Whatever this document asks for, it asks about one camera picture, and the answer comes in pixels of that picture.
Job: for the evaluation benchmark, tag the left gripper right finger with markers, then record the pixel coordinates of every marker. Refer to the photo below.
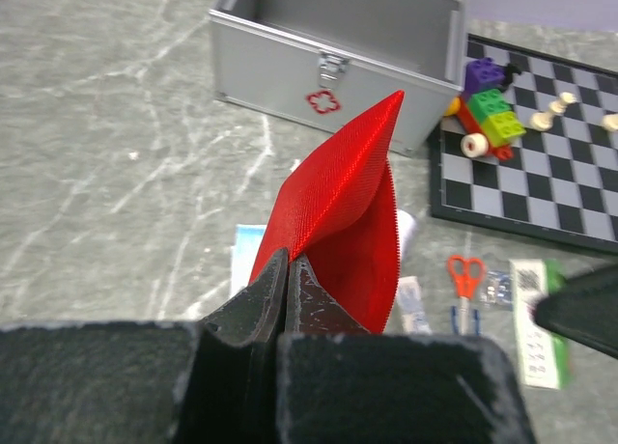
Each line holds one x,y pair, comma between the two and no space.
311,309

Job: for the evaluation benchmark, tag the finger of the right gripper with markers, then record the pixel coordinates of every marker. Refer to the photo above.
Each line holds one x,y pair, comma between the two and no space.
584,310

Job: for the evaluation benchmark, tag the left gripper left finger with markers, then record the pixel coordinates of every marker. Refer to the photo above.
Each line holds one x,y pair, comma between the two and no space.
253,313

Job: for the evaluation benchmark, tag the green white medicine box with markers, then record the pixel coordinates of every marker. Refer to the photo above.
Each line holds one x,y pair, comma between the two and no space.
543,357

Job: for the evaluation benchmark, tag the red first aid pouch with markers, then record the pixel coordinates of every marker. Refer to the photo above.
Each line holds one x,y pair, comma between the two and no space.
338,208

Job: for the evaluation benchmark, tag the small blue white packet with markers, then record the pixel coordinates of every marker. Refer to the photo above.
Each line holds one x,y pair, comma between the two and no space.
411,307

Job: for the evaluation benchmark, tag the white bandage roll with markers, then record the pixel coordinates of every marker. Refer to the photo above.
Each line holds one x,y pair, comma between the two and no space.
406,225

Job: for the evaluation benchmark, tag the orange handled small scissors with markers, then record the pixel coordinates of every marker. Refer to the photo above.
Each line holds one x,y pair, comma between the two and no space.
467,274

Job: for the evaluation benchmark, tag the blue tweezers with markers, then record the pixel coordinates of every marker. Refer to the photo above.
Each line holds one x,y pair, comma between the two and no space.
465,321

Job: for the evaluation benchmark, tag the silver metal medicine case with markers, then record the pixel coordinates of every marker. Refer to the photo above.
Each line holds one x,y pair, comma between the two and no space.
322,62

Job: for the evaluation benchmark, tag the small clear blue sachet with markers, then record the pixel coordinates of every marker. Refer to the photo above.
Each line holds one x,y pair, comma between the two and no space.
496,290

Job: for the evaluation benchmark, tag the black white chessboard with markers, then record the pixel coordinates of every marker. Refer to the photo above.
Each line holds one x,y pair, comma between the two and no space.
560,185

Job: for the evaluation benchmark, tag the white chess piece right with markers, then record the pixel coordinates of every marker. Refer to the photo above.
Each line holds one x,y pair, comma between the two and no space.
610,122

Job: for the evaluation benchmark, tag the white chess piece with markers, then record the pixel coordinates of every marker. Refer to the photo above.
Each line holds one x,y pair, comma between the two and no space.
610,122
543,120

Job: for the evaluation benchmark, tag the white chess piece left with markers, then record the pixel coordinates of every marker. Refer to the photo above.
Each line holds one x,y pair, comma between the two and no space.
543,120

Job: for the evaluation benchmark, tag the colourful toy brick car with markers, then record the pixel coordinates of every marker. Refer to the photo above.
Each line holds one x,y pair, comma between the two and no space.
489,122

